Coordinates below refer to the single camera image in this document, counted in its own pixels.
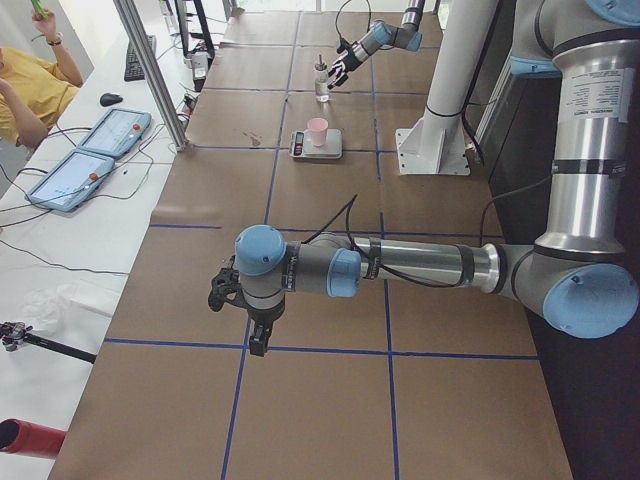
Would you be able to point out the lower blue teach pendant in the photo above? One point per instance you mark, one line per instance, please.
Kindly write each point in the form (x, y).
(71, 182)

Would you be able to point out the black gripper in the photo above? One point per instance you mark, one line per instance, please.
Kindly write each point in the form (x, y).
(351, 58)
(263, 318)

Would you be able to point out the upper blue teach pendant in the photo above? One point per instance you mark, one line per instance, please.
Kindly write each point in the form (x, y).
(117, 131)

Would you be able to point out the black tripod clamp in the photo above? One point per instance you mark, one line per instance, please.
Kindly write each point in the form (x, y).
(15, 335)

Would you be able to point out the red cylinder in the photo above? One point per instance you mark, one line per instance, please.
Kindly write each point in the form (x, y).
(30, 439)

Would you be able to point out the black computer mouse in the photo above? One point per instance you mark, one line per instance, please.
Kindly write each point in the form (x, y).
(110, 99)

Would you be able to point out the blue teach pendant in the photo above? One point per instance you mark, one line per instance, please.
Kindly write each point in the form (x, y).
(71, 182)
(117, 131)

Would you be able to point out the black keyboard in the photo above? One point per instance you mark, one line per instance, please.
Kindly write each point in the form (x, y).
(133, 68)

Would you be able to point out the pink plastic cup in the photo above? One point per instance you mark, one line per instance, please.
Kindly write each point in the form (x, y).
(317, 129)

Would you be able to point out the white column base plate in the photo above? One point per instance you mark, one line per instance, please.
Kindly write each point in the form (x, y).
(433, 146)

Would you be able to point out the white support column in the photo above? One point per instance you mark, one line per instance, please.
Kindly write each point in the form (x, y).
(467, 27)

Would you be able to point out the person in yellow shirt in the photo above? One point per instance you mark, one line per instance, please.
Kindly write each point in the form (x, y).
(35, 92)

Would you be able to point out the clear glass sauce bottle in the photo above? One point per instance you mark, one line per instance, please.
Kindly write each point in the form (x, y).
(321, 79)

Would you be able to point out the aluminium frame post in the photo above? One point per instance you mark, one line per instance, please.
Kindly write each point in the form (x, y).
(136, 33)

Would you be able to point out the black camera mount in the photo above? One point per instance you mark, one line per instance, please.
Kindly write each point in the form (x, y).
(226, 288)

